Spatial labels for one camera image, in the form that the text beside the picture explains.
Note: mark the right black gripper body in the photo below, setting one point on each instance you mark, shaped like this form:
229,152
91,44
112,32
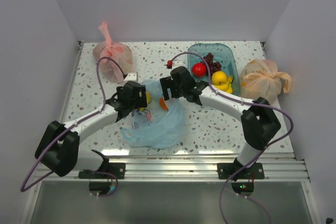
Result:
177,92

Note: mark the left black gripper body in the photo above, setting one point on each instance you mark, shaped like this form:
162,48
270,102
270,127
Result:
140,102

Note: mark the red apple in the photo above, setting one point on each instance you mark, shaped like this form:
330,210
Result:
199,70

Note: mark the orange fruit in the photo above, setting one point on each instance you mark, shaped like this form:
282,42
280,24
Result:
163,104

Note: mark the dark red grape bunch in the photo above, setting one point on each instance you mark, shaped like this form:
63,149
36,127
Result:
213,65

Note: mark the light blue printed plastic bag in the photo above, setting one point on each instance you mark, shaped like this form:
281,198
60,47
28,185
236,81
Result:
155,127

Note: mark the yellow apple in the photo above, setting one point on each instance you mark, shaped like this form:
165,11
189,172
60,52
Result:
219,78

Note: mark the yellow banana bunch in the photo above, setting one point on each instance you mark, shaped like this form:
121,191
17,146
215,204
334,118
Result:
227,87

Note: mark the yellow lemon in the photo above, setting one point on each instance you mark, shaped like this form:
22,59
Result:
148,101

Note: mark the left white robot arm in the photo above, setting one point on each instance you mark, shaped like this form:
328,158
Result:
59,147

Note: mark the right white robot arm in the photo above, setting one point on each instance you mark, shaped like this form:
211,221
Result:
258,119

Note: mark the pink knotted plastic bag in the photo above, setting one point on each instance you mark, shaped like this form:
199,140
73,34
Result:
117,51

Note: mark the orange knotted plastic bag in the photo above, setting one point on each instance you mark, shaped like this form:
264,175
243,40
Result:
261,78

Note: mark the teal transparent plastic tray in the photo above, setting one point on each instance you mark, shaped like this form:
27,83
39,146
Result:
223,55

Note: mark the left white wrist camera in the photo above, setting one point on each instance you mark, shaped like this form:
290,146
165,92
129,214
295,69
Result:
131,76

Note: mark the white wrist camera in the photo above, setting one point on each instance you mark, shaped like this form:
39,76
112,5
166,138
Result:
131,76
172,64

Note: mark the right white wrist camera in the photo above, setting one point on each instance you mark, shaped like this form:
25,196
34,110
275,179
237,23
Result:
172,64

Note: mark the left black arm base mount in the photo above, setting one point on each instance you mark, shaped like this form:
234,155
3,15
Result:
103,175

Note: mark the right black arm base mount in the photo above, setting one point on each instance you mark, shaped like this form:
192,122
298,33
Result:
244,181

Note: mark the aluminium table front rail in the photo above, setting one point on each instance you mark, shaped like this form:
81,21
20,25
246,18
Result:
277,167

